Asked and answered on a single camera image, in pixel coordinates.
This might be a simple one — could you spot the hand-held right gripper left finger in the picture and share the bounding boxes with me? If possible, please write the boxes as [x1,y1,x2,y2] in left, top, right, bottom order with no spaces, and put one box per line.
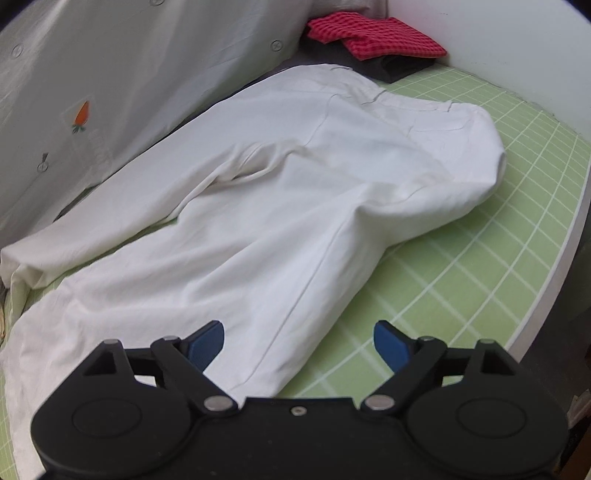
[82,320,239,414]

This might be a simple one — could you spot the white carrot print sheet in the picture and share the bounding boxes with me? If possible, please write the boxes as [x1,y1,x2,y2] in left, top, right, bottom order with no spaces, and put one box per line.
[0,0,319,236]

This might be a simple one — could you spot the red checkered cloth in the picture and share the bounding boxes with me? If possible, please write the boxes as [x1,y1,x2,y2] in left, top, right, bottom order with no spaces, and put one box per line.
[307,13,448,60]

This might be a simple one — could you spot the white pants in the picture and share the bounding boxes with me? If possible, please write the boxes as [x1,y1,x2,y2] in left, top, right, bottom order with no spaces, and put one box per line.
[0,64,506,478]

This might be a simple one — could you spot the green grid cutting mat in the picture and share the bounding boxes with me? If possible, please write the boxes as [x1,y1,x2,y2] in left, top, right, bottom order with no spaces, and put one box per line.
[0,65,591,480]

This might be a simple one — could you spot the dark folded cloth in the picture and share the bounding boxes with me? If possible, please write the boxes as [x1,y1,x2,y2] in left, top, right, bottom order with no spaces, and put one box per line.
[299,36,441,84]

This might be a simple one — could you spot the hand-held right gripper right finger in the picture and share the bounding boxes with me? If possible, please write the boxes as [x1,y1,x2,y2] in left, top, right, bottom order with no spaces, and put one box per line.
[361,320,512,412]

